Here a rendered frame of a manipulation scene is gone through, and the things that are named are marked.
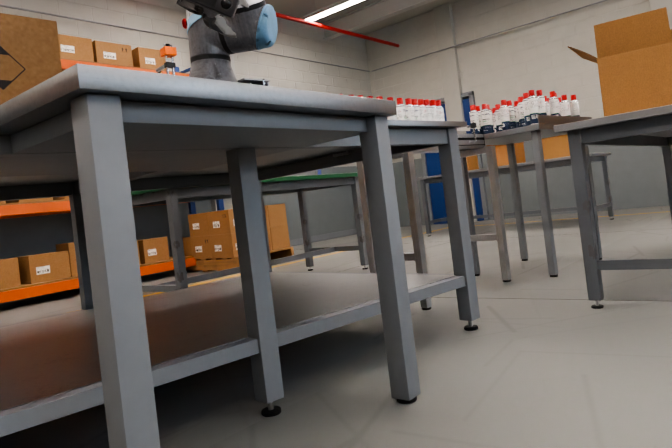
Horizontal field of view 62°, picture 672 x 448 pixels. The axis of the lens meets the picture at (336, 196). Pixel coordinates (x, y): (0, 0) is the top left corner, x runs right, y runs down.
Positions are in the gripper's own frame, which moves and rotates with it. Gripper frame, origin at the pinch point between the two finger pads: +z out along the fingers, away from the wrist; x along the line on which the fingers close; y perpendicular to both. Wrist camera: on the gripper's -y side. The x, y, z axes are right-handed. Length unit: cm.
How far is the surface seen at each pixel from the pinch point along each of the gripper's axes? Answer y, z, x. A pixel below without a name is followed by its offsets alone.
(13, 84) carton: 38, -24, 36
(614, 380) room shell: -104, 72, 47
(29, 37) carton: 43, -22, 24
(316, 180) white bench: 125, 262, 43
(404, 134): -12, 85, 4
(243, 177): -2.7, 20.3, 36.6
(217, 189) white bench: 134, 171, 69
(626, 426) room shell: -110, 43, 51
